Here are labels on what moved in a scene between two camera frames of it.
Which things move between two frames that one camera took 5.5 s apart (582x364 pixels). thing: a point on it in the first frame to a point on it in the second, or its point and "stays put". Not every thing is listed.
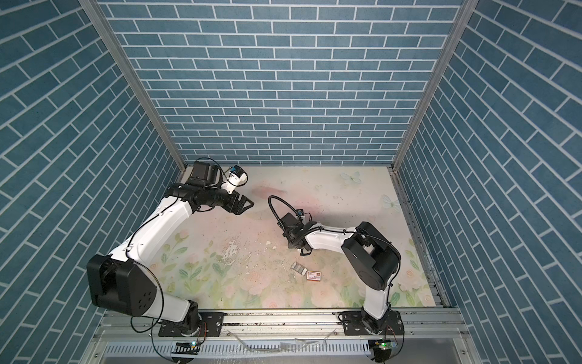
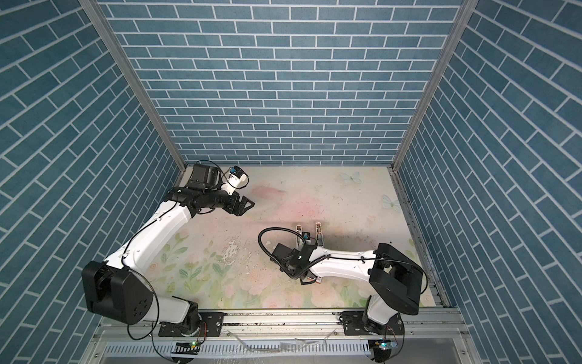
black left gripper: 238,208 stays put
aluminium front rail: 136,336 stays put
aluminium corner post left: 99,16 stays put
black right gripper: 289,243 to 288,272
